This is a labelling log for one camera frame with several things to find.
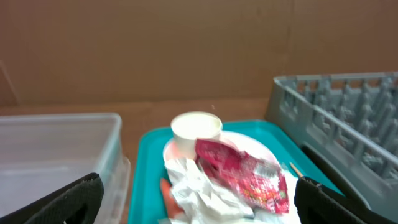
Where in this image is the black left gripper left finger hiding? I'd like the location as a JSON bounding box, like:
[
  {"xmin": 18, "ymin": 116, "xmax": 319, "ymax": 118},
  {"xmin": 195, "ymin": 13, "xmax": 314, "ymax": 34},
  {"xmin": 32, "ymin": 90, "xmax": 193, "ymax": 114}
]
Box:
[{"xmin": 1, "ymin": 172, "xmax": 104, "ymax": 224}]

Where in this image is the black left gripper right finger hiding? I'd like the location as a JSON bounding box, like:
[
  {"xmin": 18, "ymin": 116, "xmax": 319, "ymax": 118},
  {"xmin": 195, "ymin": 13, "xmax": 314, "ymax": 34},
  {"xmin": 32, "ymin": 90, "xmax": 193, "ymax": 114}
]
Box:
[{"xmin": 294, "ymin": 177, "xmax": 396, "ymax": 224}]

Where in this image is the red snack wrapper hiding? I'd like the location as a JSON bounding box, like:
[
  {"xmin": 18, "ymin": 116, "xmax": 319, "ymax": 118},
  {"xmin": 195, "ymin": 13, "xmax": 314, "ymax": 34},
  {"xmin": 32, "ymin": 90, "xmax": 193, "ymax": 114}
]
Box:
[{"xmin": 195, "ymin": 139, "xmax": 290, "ymax": 214}]

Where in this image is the white napkin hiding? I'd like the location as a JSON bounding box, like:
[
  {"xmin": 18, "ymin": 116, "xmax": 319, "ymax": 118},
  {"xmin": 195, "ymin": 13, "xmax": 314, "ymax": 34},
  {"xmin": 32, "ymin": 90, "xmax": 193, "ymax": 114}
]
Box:
[{"xmin": 158, "ymin": 158, "xmax": 300, "ymax": 224}]

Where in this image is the cream white cup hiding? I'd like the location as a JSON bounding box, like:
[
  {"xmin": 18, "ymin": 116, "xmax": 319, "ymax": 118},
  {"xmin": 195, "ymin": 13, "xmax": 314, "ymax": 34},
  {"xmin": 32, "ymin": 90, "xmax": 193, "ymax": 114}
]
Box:
[{"xmin": 170, "ymin": 111, "xmax": 223, "ymax": 159}]

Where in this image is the clear plastic waste bin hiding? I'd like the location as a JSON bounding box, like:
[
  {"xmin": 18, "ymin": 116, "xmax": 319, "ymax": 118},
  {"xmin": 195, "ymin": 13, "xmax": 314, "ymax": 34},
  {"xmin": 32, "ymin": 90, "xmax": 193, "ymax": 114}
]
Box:
[{"xmin": 1, "ymin": 113, "xmax": 131, "ymax": 223}]

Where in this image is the grey dishwasher rack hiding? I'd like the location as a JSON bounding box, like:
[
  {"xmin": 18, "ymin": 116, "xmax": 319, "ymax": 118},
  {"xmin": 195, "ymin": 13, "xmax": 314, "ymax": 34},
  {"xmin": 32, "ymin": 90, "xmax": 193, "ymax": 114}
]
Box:
[{"xmin": 266, "ymin": 72, "xmax": 397, "ymax": 220}]

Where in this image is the wooden chopstick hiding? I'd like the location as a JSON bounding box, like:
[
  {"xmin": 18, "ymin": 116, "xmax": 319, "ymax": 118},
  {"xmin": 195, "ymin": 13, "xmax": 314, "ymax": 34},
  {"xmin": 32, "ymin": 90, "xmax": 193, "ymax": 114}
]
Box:
[{"xmin": 289, "ymin": 162, "xmax": 303, "ymax": 178}]

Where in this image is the teal plastic tray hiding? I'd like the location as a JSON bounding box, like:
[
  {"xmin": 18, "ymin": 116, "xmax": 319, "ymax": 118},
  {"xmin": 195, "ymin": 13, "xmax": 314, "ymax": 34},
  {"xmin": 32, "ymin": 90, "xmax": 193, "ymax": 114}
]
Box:
[{"xmin": 127, "ymin": 120, "xmax": 340, "ymax": 224}]

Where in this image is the pink plate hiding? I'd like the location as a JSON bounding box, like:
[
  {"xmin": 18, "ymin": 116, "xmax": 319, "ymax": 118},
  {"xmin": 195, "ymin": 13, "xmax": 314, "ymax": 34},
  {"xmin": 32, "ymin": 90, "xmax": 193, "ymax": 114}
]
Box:
[{"xmin": 162, "ymin": 130, "xmax": 280, "ymax": 175}]

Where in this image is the orange carrot piece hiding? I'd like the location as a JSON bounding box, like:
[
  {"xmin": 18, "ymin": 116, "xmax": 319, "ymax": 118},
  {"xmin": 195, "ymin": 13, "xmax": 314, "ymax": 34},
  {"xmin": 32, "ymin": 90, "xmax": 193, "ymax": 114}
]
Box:
[{"xmin": 160, "ymin": 178, "xmax": 184, "ymax": 218}]

